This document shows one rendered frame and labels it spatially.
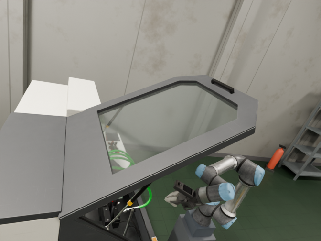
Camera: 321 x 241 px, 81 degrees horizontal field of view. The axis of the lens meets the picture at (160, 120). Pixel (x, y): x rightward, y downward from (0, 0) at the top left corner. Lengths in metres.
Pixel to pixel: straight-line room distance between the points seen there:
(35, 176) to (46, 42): 2.51
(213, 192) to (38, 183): 0.72
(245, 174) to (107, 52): 2.52
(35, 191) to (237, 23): 3.36
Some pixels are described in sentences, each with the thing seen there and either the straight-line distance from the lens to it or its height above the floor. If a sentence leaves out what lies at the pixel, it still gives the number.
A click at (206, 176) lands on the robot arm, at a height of 1.52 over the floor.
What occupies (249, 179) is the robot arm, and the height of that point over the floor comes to 1.46.
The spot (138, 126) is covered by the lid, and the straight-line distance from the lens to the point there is 0.98.
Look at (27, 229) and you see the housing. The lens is 0.83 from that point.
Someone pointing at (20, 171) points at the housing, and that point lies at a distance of 0.92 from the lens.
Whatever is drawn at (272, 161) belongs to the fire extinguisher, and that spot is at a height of 0.24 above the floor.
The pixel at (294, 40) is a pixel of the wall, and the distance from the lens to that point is 4.67.
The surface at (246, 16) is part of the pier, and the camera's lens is 3.66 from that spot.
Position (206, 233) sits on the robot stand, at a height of 0.83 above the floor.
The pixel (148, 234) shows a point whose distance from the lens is 1.45.
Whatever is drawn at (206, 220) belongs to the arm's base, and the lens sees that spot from 1.69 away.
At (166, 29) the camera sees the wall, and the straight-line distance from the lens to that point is 3.24.
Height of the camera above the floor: 2.10
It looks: 23 degrees down
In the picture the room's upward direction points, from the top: 18 degrees clockwise
